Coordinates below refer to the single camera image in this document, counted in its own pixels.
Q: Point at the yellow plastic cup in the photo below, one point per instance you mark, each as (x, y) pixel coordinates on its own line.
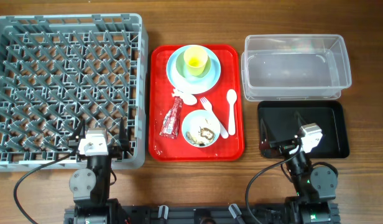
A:
(195, 57)

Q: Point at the food scraps and rice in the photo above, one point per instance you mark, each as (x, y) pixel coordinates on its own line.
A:
(200, 132)

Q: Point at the white napkin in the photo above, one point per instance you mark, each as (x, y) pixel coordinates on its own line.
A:
(187, 98)

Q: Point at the grey dishwasher rack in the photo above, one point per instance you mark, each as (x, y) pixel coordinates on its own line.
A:
(60, 71)

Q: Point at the white plastic fork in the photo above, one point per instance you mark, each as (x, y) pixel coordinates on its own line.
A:
(208, 106)

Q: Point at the green shallow bowl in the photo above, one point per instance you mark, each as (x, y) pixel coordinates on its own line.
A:
(183, 71)

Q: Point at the red sauce packet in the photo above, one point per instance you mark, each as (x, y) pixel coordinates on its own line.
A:
(171, 122)

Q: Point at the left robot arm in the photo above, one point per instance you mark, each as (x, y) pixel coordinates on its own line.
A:
(90, 186)

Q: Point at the black waste tray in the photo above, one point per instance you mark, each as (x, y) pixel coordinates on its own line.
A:
(328, 115)

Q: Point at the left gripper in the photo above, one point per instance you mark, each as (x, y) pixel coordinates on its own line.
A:
(115, 152)

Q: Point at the white plastic spoon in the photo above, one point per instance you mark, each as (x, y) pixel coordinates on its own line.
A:
(231, 97)

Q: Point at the light blue small bowl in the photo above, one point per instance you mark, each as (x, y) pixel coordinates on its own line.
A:
(197, 114)

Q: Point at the clear plastic bin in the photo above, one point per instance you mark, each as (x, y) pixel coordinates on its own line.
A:
(283, 67)

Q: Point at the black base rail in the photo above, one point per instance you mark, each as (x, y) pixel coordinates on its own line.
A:
(191, 214)

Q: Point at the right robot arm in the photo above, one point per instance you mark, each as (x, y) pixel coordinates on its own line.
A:
(315, 181)

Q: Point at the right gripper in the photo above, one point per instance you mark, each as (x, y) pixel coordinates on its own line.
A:
(281, 147)

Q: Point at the light blue plate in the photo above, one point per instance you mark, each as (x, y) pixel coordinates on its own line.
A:
(178, 82)

